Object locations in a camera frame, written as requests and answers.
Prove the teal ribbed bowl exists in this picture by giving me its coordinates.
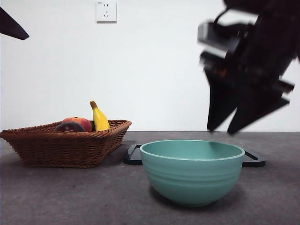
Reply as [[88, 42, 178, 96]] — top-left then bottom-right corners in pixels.
[[140, 139, 245, 207]]

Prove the dark red plum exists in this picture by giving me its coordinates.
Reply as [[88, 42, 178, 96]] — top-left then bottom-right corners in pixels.
[[55, 121, 86, 133]]

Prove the dark rectangular tray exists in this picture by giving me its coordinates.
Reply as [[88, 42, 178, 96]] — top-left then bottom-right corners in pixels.
[[123, 144, 267, 167]]

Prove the red yellow apple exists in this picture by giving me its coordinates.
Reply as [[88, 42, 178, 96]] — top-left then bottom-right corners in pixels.
[[62, 116, 93, 132]]

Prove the yellow banana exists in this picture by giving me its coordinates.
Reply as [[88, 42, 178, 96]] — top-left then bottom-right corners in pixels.
[[90, 100, 111, 132]]

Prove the brown wicker basket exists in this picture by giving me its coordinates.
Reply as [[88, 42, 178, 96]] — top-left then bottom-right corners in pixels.
[[0, 120, 132, 168]]

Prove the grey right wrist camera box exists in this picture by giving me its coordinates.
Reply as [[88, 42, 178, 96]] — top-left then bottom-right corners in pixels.
[[197, 22, 242, 56]]

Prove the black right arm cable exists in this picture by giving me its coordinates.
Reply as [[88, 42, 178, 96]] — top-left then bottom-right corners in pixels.
[[212, 7, 256, 25]]

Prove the white wall socket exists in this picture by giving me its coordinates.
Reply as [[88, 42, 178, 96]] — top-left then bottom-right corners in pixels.
[[96, 1, 117, 23]]

